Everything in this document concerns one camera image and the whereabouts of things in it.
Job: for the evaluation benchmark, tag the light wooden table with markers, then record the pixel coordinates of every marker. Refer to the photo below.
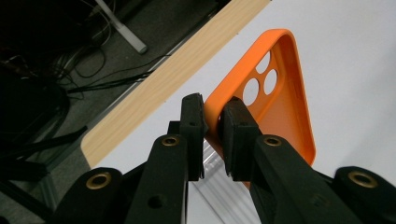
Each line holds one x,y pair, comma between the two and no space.
162,84

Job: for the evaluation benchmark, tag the white-legged background desk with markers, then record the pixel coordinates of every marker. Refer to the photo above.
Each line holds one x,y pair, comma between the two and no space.
130,37

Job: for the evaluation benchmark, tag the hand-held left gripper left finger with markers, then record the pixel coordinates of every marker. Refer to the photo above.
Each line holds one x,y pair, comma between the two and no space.
162,186

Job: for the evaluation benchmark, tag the white table mat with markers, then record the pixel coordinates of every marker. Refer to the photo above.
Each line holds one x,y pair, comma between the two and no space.
342,62

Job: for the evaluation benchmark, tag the orange phone case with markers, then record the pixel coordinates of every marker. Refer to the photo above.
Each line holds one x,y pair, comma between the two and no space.
280,121

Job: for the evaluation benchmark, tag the black metal stand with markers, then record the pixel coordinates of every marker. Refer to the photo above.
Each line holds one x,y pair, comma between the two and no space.
40,144

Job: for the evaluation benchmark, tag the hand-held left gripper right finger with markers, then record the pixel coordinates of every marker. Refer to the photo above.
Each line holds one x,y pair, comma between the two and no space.
280,186

